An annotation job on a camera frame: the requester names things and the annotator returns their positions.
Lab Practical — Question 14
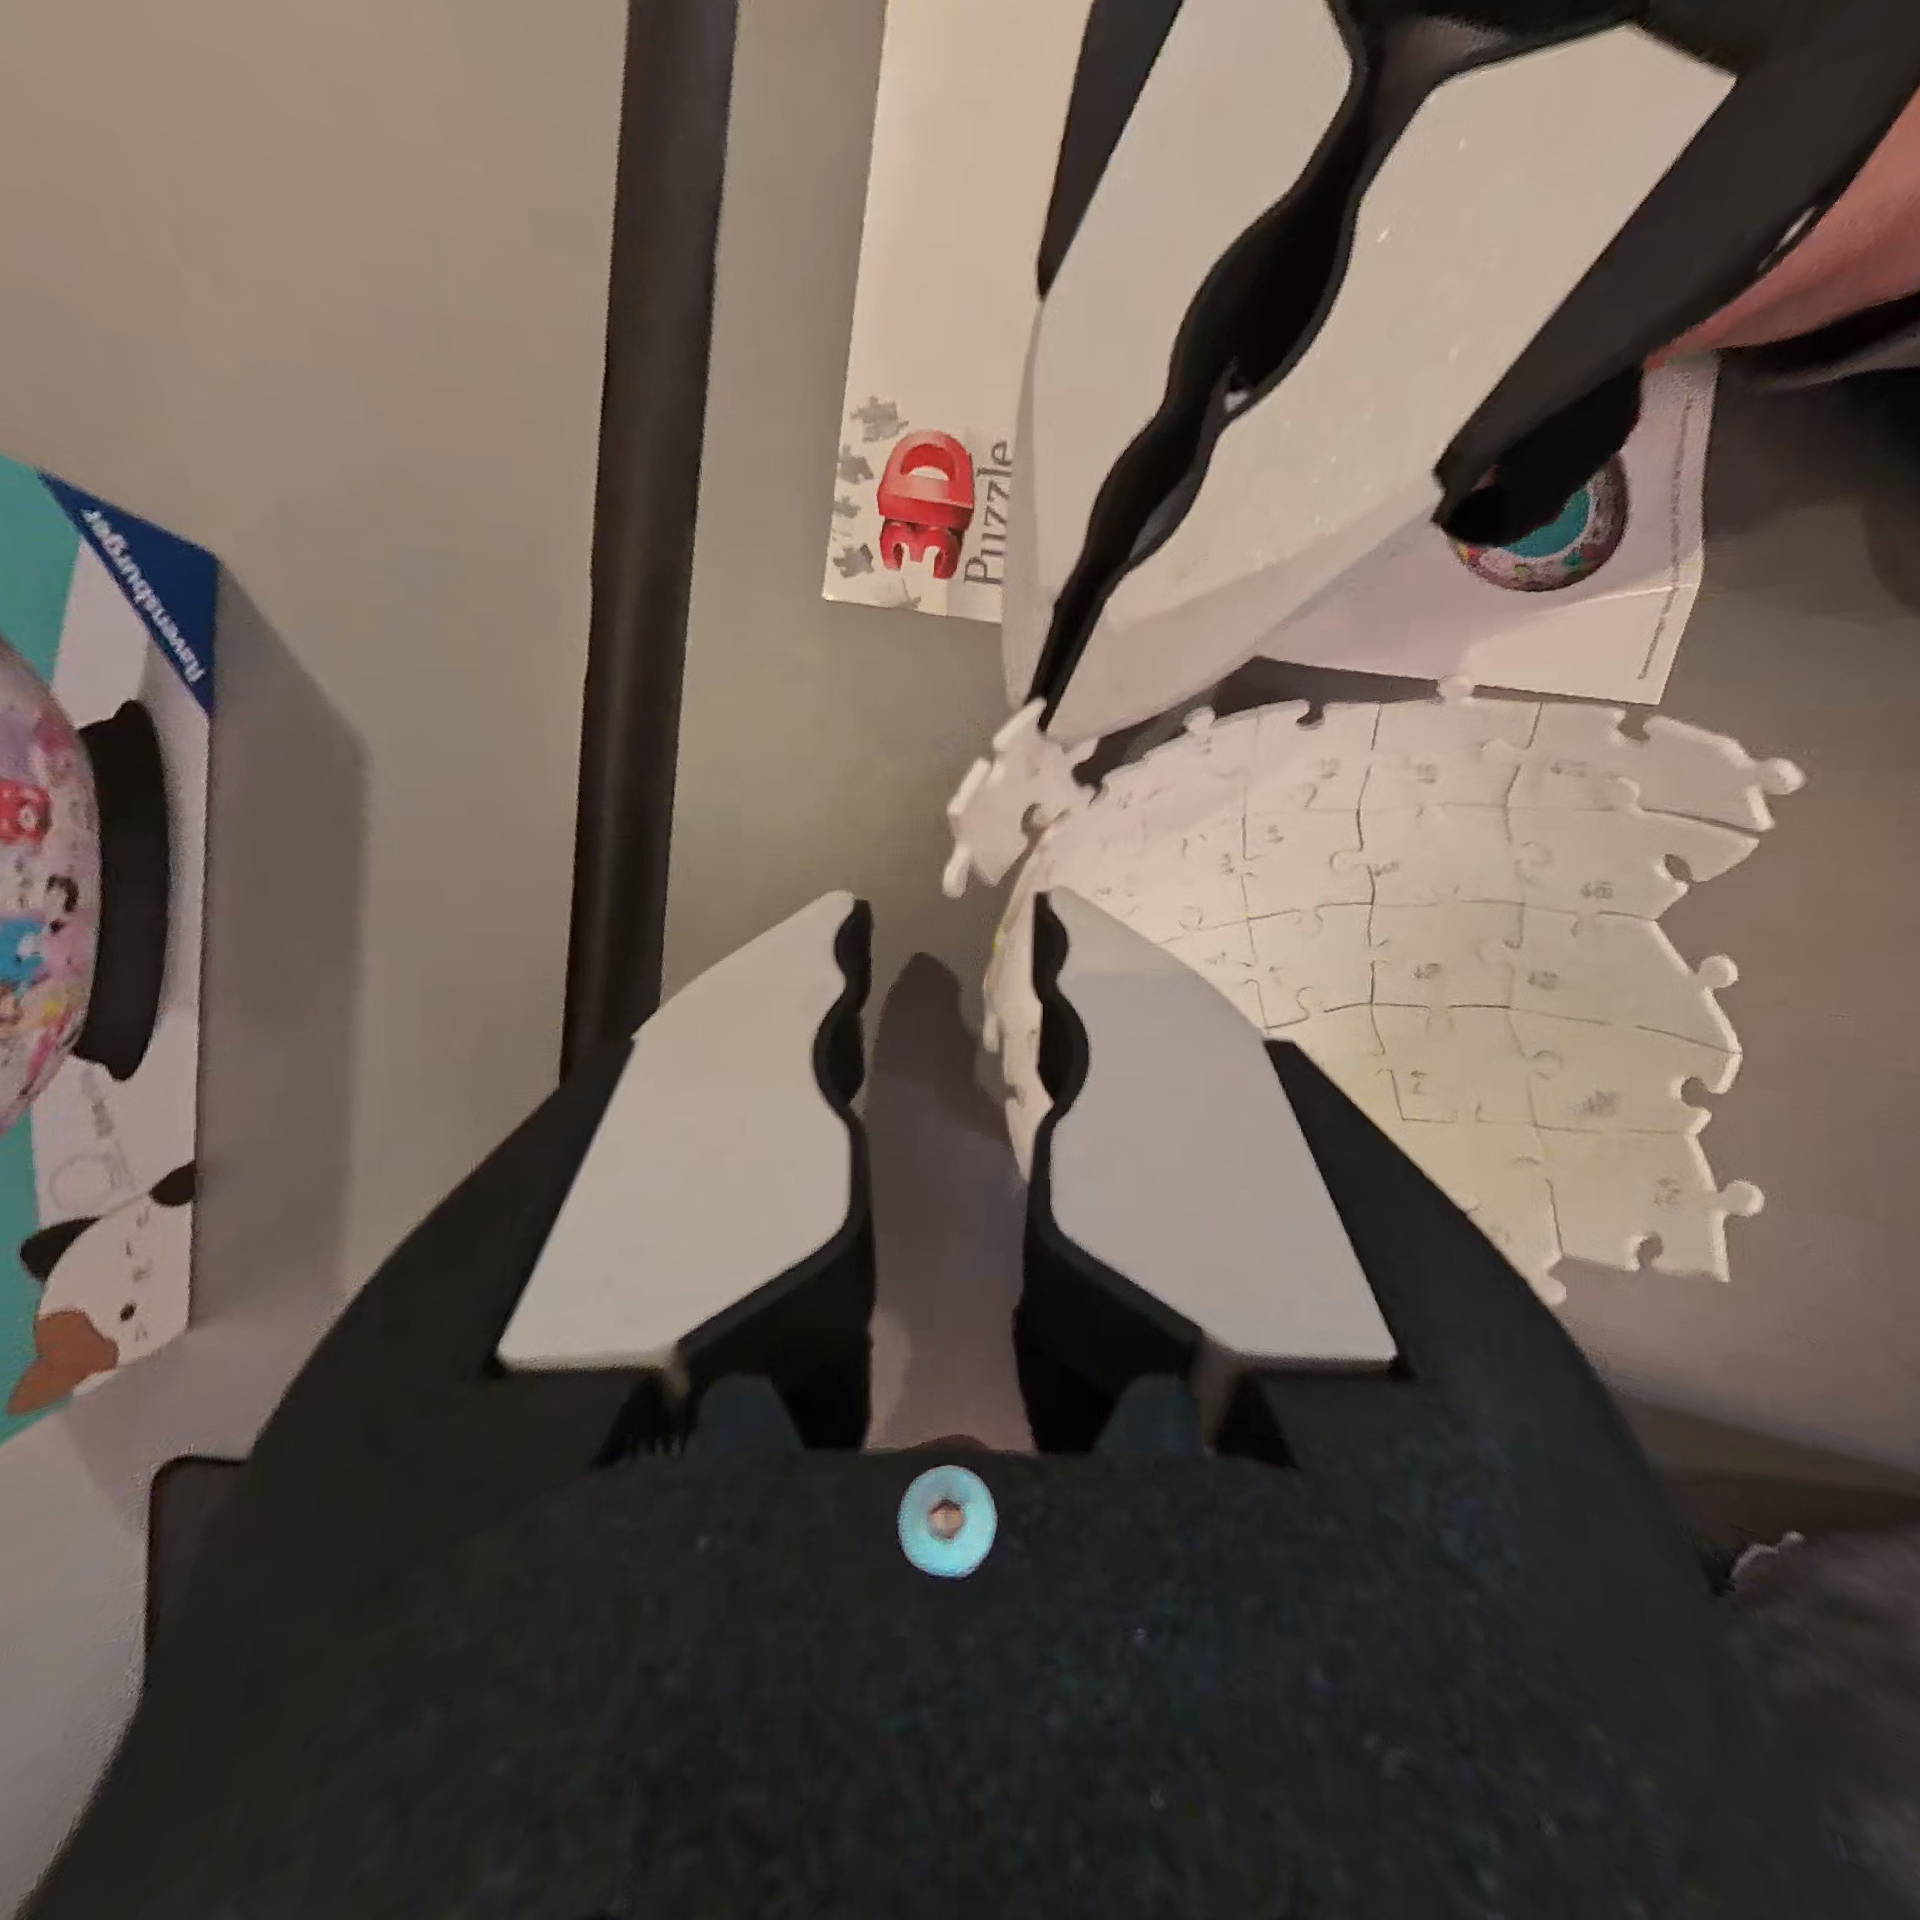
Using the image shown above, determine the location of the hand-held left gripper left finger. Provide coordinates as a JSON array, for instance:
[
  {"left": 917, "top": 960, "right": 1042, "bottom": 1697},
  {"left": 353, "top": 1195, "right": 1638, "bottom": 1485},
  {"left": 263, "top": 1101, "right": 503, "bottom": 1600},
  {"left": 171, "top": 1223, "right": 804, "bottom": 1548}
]
[{"left": 497, "top": 891, "right": 876, "bottom": 1379}]

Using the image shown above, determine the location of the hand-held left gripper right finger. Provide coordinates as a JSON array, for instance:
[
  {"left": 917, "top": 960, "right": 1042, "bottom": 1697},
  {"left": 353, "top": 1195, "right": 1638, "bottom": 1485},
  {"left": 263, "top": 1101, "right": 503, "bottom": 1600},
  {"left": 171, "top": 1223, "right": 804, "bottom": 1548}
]
[{"left": 1026, "top": 889, "right": 1403, "bottom": 1385}]

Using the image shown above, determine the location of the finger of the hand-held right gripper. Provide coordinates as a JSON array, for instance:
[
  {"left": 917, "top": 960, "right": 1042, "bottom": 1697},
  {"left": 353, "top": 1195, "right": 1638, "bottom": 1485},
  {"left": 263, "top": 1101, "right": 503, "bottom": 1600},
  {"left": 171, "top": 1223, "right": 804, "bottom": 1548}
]
[
  {"left": 1006, "top": 0, "right": 1370, "bottom": 712},
  {"left": 1036, "top": 25, "right": 1743, "bottom": 749}
]

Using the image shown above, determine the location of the partly built white puzzle ball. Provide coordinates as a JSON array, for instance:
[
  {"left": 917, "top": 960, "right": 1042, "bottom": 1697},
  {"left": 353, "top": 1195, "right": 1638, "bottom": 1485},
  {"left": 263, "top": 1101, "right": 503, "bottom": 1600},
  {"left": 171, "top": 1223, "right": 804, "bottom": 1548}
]
[{"left": 991, "top": 685, "right": 1807, "bottom": 1309}]

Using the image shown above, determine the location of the white puzzle piece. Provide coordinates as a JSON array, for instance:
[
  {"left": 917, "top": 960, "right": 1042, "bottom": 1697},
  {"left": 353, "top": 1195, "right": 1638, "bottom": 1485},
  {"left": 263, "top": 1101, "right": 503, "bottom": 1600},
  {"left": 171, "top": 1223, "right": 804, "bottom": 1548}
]
[{"left": 945, "top": 699, "right": 1091, "bottom": 905}]

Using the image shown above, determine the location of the colourful puzzle ball box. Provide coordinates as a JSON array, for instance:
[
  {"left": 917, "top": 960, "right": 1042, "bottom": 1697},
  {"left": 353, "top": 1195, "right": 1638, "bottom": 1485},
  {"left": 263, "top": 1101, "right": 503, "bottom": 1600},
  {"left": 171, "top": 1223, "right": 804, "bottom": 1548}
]
[{"left": 0, "top": 457, "right": 231, "bottom": 1448}]

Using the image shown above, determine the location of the person's right hand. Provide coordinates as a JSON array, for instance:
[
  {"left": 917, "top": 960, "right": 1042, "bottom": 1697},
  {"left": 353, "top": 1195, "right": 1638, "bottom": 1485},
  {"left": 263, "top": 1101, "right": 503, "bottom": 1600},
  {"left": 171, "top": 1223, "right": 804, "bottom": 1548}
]
[{"left": 1638, "top": 196, "right": 1920, "bottom": 379}]

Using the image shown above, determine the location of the printed instruction sheet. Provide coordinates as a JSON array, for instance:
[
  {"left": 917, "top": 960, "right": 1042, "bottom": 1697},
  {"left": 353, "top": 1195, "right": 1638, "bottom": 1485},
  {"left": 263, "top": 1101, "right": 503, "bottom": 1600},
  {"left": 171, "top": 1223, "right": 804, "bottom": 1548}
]
[{"left": 822, "top": 0, "right": 1721, "bottom": 711}]

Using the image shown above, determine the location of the person's dark clothing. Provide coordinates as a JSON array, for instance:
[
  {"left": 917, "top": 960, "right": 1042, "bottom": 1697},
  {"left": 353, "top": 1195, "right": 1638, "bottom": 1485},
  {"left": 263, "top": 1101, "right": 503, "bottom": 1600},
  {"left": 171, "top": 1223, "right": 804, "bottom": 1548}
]
[{"left": 1711, "top": 1515, "right": 1920, "bottom": 1920}]

